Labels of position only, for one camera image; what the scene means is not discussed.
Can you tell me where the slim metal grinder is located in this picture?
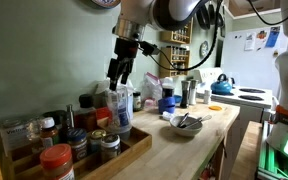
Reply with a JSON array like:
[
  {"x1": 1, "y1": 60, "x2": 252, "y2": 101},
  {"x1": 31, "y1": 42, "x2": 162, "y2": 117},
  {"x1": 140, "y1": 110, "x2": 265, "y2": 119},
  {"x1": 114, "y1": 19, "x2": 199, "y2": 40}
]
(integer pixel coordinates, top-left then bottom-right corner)
[{"x1": 65, "y1": 104, "x2": 76, "y2": 132}]

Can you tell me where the blue tea kettle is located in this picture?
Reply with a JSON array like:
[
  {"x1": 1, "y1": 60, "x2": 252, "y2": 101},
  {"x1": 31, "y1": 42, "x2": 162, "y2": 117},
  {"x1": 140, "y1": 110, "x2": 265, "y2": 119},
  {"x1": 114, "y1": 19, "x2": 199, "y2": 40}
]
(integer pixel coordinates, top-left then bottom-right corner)
[{"x1": 210, "y1": 72, "x2": 234, "y2": 96}]

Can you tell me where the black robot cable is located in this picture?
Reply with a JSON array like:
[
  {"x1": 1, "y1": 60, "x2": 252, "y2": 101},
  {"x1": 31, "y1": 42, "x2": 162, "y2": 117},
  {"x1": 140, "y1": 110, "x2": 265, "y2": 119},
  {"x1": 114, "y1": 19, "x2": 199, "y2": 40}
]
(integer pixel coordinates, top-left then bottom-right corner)
[{"x1": 147, "y1": 0, "x2": 288, "y2": 72}]

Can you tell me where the white ceramic bowl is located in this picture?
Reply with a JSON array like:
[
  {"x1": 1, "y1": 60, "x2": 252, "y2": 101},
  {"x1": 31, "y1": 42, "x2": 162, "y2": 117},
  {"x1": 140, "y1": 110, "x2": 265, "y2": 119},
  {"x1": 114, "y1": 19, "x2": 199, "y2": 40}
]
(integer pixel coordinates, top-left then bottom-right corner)
[{"x1": 168, "y1": 114, "x2": 205, "y2": 138}]

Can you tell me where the white paper sheet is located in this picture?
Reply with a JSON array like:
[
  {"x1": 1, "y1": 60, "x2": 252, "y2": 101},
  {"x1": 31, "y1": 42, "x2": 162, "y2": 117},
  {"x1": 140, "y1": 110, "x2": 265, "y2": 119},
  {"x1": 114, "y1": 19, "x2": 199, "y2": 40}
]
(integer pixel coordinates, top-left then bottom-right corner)
[{"x1": 243, "y1": 31, "x2": 257, "y2": 52}]

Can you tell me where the blue paper flyer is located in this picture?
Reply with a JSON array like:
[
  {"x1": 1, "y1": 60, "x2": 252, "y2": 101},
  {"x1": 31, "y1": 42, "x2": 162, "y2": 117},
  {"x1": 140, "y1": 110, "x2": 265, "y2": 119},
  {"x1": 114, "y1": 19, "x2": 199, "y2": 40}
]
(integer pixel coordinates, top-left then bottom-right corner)
[{"x1": 264, "y1": 25, "x2": 282, "y2": 49}]

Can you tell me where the round wall clock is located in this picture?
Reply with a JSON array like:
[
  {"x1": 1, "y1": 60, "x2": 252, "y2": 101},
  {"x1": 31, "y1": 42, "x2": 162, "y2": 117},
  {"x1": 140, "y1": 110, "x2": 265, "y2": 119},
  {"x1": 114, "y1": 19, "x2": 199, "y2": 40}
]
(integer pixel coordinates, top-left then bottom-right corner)
[{"x1": 198, "y1": 40, "x2": 210, "y2": 60}]

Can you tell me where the black cap dark bottle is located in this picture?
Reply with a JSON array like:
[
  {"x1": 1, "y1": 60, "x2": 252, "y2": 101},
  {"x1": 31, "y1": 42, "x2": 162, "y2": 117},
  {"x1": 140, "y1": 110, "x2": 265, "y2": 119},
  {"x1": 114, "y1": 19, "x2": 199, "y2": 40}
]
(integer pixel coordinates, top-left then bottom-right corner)
[{"x1": 73, "y1": 93, "x2": 99, "y2": 133}]

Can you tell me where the hanging black pan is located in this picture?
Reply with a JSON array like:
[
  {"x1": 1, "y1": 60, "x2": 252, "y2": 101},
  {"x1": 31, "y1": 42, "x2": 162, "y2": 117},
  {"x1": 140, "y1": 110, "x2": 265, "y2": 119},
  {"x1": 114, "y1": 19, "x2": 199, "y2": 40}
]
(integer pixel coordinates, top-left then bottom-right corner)
[
  {"x1": 196, "y1": 3, "x2": 212, "y2": 31},
  {"x1": 207, "y1": 1, "x2": 226, "y2": 30}
]

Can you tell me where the white printed box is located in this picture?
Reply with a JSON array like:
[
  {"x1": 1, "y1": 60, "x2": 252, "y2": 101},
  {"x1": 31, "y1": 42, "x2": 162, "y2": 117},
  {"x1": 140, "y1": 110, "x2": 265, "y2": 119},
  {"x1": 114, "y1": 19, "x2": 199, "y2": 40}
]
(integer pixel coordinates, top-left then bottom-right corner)
[{"x1": 0, "y1": 122, "x2": 30, "y2": 153}]

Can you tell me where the orange printed paper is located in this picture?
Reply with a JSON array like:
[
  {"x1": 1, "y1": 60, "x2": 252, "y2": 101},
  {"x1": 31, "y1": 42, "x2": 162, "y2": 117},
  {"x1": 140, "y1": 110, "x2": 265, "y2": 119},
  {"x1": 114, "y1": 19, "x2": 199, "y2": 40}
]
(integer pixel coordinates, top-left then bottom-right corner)
[{"x1": 255, "y1": 29, "x2": 269, "y2": 52}]

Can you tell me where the small black cap jar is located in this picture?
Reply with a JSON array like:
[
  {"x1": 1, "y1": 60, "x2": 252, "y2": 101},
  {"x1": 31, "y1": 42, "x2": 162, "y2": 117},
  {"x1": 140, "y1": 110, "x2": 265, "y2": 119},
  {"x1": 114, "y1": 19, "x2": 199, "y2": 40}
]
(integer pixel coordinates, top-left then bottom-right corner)
[{"x1": 132, "y1": 91, "x2": 143, "y2": 113}]

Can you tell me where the round clear tupperware container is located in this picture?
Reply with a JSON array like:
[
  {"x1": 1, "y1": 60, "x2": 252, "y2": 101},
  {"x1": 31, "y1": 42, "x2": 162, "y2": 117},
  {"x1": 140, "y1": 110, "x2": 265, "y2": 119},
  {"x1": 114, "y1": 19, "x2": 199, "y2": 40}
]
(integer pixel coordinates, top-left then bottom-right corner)
[{"x1": 107, "y1": 122, "x2": 133, "y2": 142}]

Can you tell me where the clear plastic zip bag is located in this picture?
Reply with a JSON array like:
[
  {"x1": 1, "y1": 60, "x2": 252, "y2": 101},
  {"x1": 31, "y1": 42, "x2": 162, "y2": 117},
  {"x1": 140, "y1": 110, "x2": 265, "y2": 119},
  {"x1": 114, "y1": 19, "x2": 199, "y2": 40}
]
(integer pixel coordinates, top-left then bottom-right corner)
[{"x1": 141, "y1": 71, "x2": 164, "y2": 106}]

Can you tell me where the green lit robot stand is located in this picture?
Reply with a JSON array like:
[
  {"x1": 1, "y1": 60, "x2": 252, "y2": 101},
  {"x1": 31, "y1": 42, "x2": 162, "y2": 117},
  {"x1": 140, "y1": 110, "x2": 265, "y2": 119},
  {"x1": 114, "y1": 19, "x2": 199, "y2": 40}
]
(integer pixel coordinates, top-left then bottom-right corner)
[{"x1": 254, "y1": 120, "x2": 288, "y2": 180}]

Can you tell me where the dark pepper mill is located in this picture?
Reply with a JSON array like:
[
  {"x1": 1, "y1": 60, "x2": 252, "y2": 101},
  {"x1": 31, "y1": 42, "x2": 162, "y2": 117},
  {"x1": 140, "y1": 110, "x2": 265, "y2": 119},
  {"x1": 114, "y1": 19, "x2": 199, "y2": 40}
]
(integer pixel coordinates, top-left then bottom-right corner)
[{"x1": 179, "y1": 79, "x2": 192, "y2": 110}]

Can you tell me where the black lid jar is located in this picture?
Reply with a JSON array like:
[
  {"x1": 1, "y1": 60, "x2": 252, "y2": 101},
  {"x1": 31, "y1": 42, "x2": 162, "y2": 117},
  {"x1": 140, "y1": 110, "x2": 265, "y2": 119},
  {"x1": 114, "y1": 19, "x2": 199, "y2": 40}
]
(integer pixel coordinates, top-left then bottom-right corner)
[{"x1": 42, "y1": 109, "x2": 68, "y2": 130}]

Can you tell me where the small white container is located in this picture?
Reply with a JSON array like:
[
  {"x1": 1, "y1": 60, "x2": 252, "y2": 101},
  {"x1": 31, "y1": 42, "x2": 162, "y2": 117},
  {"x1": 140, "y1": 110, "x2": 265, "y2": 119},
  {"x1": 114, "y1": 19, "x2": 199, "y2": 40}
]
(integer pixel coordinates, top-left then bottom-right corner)
[{"x1": 161, "y1": 110, "x2": 176, "y2": 122}]

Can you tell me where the wooden wall cabinet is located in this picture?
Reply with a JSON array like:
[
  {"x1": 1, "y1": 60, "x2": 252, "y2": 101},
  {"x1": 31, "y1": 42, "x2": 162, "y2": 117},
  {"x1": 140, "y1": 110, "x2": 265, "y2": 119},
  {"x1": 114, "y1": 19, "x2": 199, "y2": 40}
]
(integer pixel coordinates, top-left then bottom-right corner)
[{"x1": 224, "y1": 0, "x2": 282, "y2": 20}]

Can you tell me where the silver salt mill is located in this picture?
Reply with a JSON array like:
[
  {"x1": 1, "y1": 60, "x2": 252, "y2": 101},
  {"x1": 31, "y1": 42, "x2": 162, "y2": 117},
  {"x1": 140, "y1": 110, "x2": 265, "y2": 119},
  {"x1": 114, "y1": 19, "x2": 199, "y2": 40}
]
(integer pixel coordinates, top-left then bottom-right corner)
[{"x1": 188, "y1": 78, "x2": 199, "y2": 107}]

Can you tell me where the white lid dark jar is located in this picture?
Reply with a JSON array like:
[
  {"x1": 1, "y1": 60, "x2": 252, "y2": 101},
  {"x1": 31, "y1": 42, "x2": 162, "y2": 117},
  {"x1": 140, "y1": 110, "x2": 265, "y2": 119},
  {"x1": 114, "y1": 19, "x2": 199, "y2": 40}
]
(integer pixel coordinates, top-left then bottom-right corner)
[{"x1": 99, "y1": 133, "x2": 122, "y2": 165}]

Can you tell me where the short metal spoon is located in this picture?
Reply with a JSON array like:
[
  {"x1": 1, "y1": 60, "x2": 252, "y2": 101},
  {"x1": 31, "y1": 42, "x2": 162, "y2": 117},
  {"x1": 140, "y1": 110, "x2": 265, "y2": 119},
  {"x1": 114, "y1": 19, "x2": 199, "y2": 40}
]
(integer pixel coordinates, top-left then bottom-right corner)
[{"x1": 176, "y1": 111, "x2": 191, "y2": 129}]

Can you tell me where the wooden organizer tray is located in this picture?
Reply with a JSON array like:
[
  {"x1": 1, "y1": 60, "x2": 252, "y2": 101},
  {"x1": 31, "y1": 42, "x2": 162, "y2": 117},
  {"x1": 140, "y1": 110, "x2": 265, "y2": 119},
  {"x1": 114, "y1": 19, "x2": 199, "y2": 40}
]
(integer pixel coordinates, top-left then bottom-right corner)
[{"x1": 3, "y1": 125, "x2": 153, "y2": 180}]

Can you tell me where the blue lid jar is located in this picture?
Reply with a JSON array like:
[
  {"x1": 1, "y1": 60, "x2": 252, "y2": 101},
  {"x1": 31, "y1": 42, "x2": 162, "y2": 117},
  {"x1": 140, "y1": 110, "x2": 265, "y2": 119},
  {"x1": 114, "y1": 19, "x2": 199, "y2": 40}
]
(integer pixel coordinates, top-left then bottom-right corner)
[{"x1": 65, "y1": 127, "x2": 89, "y2": 163}]

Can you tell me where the gold lid jar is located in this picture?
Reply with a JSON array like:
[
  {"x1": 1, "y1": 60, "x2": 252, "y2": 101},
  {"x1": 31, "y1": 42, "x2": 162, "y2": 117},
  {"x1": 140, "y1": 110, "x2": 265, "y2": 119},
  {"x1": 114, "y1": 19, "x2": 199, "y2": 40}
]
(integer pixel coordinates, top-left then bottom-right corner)
[{"x1": 88, "y1": 128, "x2": 108, "y2": 155}]

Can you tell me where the red lid spice jar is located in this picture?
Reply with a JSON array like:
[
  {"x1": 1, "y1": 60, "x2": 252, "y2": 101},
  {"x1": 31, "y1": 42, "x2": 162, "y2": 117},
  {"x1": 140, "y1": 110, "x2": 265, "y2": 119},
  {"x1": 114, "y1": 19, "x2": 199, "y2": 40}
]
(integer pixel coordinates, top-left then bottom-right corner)
[{"x1": 39, "y1": 143, "x2": 76, "y2": 180}]

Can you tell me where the round decorative wall plate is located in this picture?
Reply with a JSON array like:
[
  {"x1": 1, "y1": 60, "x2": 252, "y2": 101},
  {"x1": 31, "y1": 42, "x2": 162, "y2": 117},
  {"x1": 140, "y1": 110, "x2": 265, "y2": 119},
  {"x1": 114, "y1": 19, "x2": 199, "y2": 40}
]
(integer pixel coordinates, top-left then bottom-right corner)
[{"x1": 90, "y1": 0, "x2": 122, "y2": 10}]

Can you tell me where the white cap orange bottle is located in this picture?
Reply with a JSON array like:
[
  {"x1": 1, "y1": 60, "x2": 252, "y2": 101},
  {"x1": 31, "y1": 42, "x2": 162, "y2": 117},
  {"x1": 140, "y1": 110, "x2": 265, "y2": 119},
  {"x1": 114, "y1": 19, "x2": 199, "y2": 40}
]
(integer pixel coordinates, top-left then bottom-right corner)
[{"x1": 39, "y1": 116, "x2": 61, "y2": 149}]

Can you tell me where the orange flat lid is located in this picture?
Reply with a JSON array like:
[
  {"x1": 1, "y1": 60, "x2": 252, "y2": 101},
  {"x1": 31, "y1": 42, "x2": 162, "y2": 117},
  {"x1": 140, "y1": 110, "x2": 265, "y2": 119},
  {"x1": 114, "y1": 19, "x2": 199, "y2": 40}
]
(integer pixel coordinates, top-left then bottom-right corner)
[{"x1": 207, "y1": 104, "x2": 224, "y2": 112}]

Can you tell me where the blue plastic cup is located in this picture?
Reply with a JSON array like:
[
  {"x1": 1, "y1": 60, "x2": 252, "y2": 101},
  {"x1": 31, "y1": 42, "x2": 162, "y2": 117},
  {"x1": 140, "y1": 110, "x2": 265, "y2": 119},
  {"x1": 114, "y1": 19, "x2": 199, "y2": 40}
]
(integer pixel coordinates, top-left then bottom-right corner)
[{"x1": 157, "y1": 85, "x2": 177, "y2": 116}]

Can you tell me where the white refrigerator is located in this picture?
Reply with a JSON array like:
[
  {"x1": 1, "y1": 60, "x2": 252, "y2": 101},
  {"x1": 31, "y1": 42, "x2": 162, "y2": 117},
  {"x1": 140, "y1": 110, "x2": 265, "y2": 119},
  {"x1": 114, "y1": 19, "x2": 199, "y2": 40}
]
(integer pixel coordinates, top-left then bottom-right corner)
[{"x1": 220, "y1": 24, "x2": 288, "y2": 102}]

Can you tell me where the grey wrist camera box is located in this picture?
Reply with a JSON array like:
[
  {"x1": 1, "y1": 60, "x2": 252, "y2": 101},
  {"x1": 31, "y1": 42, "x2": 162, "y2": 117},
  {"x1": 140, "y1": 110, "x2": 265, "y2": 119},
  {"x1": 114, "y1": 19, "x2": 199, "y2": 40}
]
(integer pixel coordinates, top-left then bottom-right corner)
[{"x1": 137, "y1": 40, "x2": 161, "y2": 57}]

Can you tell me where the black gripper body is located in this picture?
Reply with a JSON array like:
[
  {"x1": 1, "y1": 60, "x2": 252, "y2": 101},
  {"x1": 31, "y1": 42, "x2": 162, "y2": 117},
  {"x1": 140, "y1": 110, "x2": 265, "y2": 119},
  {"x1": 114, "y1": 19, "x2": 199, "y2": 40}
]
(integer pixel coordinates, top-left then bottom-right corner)
[{"x1": 106, "y1": 37, "x2": 141, "y2": 85}]

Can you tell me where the white electric stove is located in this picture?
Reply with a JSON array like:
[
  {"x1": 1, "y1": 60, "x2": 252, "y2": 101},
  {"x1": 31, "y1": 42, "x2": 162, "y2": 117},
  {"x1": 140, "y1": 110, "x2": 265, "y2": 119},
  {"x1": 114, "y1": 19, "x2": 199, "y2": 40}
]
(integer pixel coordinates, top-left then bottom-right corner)
[{"x1": 192, "y1": 67, "x2": 276, "y2": 180}]

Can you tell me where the small clear glass jar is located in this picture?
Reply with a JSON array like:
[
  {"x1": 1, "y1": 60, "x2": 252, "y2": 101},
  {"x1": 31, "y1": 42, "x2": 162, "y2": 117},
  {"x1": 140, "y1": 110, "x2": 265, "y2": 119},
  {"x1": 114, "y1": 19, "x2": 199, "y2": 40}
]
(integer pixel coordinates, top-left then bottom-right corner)
[{"x1": 25, "y1": 116, "x2": 45, "y2": 143}]

